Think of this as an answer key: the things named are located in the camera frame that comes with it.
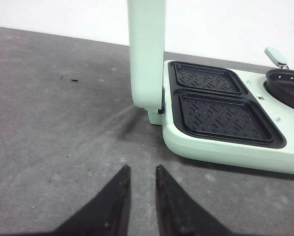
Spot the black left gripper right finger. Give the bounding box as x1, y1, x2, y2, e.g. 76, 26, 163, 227
156, 165, 232, 236

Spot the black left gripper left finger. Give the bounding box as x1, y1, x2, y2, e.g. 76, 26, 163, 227
55, 165, 131, 236

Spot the mint green sandwich maker lid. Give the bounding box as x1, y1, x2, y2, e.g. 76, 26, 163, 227
127, 0, 165, 114

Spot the mint green breakfast maker base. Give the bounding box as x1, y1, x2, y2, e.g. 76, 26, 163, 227
150, 60, 294, 174

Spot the black frying pan green handle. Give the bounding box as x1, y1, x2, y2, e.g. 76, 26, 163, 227
264, 47, 294, 109

